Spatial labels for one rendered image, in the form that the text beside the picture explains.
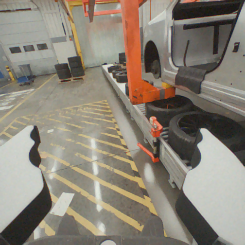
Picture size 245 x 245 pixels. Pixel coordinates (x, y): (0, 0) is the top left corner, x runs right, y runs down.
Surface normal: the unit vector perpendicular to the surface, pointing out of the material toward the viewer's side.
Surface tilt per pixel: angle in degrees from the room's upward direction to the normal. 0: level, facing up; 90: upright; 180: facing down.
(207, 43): 87
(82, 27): 90
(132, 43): 90
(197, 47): 87
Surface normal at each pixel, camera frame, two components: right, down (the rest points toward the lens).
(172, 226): -0.11, -0.86
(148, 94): 0.22, 0.47
